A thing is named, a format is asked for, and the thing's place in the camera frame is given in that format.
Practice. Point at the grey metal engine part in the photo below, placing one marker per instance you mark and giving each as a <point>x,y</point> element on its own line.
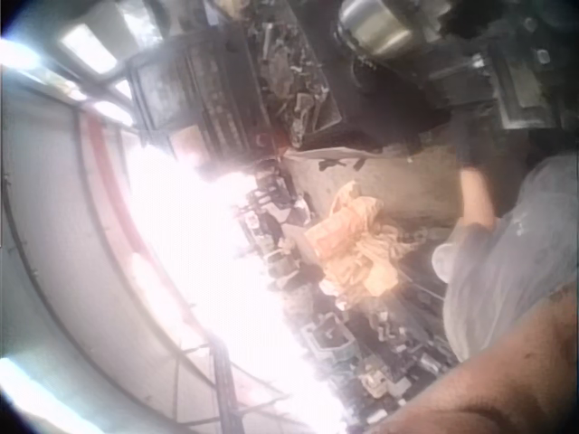
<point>520,86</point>

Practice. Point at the orange crumpled cloth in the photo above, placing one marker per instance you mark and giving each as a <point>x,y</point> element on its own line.
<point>357,244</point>

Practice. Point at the person's left hand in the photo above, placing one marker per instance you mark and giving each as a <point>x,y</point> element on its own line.
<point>469,151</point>

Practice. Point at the black boxy machine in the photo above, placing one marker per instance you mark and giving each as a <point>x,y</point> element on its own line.
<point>199,90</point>

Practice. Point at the heap of metal parts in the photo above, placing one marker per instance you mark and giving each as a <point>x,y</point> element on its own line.
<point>362,343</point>

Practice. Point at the shiny metal pot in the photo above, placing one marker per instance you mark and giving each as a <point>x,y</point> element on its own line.
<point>375,22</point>

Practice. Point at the black crate of scrap parts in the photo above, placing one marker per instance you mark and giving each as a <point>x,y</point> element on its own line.
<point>296,77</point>

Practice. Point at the black hand tool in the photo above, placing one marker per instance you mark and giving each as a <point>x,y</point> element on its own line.
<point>337,162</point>

